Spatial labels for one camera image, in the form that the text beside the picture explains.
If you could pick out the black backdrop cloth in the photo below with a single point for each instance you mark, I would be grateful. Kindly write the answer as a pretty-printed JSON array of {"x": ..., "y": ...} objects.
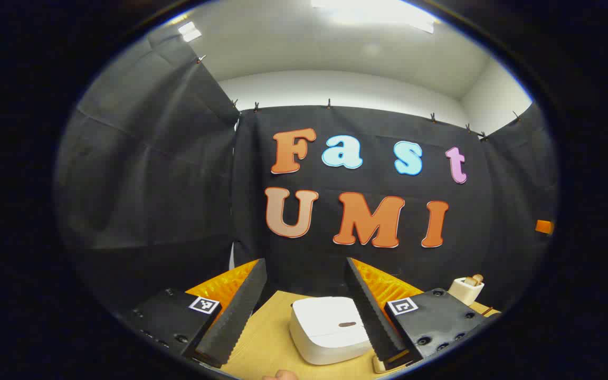
[{"x": 177, "y": 184}]

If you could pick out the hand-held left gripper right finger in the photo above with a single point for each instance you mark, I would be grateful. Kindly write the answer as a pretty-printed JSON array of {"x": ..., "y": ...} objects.
[{"x": 372, "y": 322}]

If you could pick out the small ceiling light panel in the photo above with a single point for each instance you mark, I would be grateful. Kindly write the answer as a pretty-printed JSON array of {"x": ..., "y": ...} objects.
[{"x": 190, "y": 31}]

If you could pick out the row of small cloth clips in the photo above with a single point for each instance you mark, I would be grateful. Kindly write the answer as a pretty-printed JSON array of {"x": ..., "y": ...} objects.
[{"x": 329, "y": 103}]

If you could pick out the white rice cooker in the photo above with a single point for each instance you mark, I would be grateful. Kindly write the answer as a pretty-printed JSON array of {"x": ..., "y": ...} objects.
[{"x": 325, "y": 327}]

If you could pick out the white toaster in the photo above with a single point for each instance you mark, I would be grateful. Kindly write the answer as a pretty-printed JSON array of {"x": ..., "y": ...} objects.
[{"x": 465, "y": 293}]

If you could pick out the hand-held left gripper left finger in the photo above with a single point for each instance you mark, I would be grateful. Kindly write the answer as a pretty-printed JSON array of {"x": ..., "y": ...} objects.
[{"x": 235, "y": 316}]

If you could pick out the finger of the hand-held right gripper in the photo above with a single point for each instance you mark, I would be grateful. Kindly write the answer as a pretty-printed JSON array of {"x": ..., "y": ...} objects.
[{"x": 544, "y": 227}]

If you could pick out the large ceiling light panel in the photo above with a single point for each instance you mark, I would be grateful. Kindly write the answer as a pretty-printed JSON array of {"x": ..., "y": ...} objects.
[{"x": 378, "y": 13}]

